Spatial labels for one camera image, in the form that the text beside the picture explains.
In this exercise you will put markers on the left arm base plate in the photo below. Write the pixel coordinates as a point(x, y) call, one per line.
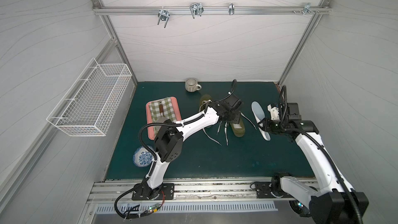
point(143, 192)

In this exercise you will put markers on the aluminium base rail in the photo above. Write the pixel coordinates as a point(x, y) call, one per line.
point(186, 189)

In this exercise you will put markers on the ribbed ceramic mug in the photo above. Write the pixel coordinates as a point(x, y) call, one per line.
point(192, 85)

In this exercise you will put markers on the brown handled spatula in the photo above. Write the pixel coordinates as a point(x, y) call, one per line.
point(162, 117)

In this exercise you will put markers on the aluminium top rail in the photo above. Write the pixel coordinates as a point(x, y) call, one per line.
point(208, 10)

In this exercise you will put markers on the white slotted vent strip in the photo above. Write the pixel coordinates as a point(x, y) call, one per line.
point(193, 207)

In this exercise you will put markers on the metal hook clamp middle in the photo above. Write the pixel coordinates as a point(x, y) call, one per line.
point(196, 9)

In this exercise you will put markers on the metal hook clamp right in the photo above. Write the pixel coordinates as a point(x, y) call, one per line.
point(307, 10)

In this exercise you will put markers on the metal hook clamp left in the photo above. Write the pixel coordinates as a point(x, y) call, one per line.
point(163, 16)

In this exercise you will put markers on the metal hook small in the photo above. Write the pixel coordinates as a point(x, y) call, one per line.
point(231, 9)

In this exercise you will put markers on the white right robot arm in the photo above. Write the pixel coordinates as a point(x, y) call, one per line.
point(335, 201)

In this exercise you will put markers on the white wire basket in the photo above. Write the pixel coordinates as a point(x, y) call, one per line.
point(90, 104)

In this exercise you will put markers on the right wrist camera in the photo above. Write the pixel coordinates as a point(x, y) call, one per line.
point(274, 112)

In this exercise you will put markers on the metal hook clamp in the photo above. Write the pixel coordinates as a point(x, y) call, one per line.
point(196, 9)
point(307, 10)
point(163, 16)

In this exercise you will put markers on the pink tray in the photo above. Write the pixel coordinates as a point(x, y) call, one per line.
point(176, 107)

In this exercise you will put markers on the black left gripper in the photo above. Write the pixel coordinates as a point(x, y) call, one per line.
point(229, 113)

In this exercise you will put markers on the olive green shoe white laces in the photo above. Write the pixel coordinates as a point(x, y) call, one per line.
point(204, 100)

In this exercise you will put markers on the blue white patterned bowl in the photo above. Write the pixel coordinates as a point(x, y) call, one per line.
point(142, 157)

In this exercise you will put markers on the green checkered cloth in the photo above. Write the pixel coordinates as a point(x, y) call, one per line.
point(153, 112)

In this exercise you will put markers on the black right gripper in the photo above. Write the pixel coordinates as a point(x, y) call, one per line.
point(269, 124)

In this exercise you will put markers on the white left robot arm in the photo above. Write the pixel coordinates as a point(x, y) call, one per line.
point(169, 139)

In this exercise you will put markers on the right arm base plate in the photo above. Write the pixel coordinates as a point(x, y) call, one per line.
point(263, 190)

